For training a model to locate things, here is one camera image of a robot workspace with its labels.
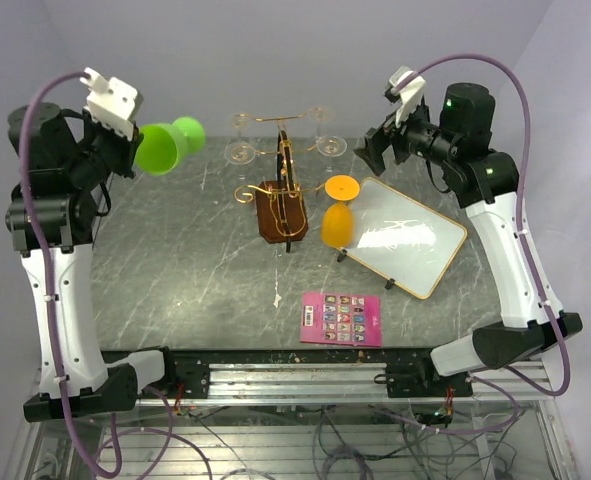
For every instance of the clear wine glass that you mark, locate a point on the clear wine glass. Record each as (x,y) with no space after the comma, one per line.
(330,148)
(238,123)
(321,116)

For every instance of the pink sticker card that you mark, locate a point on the pink sticker card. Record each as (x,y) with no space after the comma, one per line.
(341,320)

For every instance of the gold wire wine glass rack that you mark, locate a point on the gold wire wine glass rack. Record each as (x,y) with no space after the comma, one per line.
(279,203)

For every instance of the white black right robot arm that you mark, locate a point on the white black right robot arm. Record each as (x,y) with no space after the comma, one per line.
(485,183)

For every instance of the clear tall champagne flute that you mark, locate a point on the clear tall champagne flute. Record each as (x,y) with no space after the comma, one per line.
(240,154)

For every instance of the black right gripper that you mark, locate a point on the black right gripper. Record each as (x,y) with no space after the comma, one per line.
(378,140)

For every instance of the aluminium rail base frame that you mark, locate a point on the aluminium rail base frame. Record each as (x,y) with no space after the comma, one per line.
(320,414)

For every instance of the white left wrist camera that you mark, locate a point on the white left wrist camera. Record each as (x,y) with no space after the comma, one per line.
(112,103)

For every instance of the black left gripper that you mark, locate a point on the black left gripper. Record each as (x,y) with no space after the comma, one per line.
(129,146)

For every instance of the orange plastic goblet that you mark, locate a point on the orange plastic goblet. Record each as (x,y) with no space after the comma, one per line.
(338,222)

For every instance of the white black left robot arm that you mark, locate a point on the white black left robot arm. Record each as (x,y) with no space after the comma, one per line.
(71,156)

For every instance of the gold framed mirror tray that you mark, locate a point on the gold framed mirror tray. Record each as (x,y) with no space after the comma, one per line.
(405,242)

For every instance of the green plastic goblet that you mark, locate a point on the green plastic goblet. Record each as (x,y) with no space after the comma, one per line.
(166,145)

